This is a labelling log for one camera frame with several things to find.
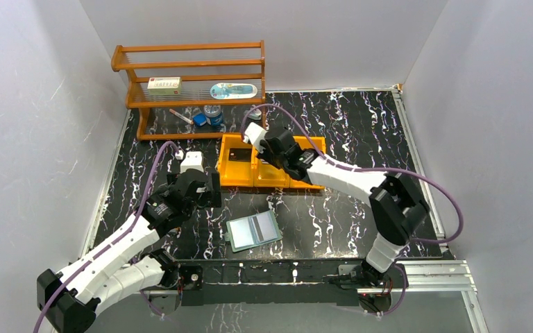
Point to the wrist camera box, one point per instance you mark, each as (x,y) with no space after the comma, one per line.
(254,134)
(193,161)

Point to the blue white jar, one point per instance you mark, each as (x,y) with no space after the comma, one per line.
(213,114)

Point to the yellow three-compartment bin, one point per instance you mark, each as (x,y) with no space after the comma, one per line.
(256,173)

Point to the orange wooden shelf rack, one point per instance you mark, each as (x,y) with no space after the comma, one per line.
(199,66)

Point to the black VIP card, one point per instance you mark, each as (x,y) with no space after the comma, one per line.
(240,154)

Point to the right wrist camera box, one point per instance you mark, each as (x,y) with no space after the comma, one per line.
(254,134)

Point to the white red box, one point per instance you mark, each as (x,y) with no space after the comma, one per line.
(164,86)

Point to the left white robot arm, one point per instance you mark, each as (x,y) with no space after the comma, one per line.
(73,297)

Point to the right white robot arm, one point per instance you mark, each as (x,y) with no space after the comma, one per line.
(397,204)

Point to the green card holder wallet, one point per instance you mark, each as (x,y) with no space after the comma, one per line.
(252,231)

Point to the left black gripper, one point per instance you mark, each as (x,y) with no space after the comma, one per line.
(206,193)

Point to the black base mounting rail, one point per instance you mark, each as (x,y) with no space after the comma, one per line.
(342,282)

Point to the white marker pen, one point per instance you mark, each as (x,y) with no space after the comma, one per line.
(181,116)

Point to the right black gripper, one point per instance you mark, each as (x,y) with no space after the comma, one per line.
(264,148)

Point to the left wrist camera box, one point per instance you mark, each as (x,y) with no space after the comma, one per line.
(193,161)

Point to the blue blister pack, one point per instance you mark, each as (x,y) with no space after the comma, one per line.
(225,91)

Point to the small blue block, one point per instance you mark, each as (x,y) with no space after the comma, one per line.
(199,119)

